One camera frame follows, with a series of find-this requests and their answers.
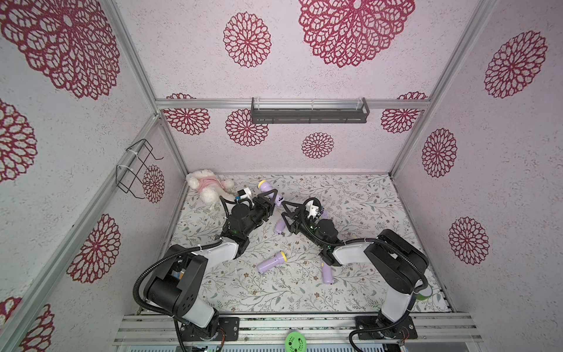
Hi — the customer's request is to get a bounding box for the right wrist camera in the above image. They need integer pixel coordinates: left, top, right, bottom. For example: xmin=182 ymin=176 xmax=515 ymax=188
xmin=306 ymin=199 xmax=323 ymax=221

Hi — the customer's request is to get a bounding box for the white plush teddy bear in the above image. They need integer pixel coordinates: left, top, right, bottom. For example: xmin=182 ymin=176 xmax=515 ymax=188
xmin=186 ymin=170 xmax=235 ymax=207

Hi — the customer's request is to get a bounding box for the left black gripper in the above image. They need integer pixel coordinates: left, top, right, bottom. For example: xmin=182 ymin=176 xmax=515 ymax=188
xmin=244 ymin=189 xmax=279 ymax=238

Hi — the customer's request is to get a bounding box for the black wall shelf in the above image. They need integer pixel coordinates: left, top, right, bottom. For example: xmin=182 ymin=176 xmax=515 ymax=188
xmin=250 ymin=98 xmax=370 ymax=125

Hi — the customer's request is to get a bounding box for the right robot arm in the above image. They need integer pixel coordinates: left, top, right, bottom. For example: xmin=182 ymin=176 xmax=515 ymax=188
xmin=281 ymin=197 xmax=429 ymax=351

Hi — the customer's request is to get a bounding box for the black wire wall rack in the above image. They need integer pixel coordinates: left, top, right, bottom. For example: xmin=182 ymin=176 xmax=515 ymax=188
xmin=114 ymin=139 xmax=166 ymax=204

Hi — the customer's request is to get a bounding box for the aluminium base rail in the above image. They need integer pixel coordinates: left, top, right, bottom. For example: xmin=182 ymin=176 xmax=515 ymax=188
xmin=111 ymin=312 xmax=483 ymax=347

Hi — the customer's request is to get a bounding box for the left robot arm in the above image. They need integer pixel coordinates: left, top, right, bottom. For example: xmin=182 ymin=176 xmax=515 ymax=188
xmin=133 ymin=189 xmax=278 ymax=340

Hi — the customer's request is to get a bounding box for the green tape roll right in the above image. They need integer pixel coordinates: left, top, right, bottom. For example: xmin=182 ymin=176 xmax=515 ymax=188
xmin=416 ymin=288 xmax=433 ymax=301

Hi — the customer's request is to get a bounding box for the green tape roll front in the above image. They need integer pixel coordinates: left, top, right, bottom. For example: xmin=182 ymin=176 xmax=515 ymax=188
xmin=284 ymin=331 xmax=307 ymax=352

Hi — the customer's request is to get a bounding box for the green tape roll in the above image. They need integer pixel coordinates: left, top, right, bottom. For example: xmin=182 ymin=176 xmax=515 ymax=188
xmin=284 ymin=331 xmax=307 ymax=352
xmin=416 ymin=288 xmax=433 ymax=301

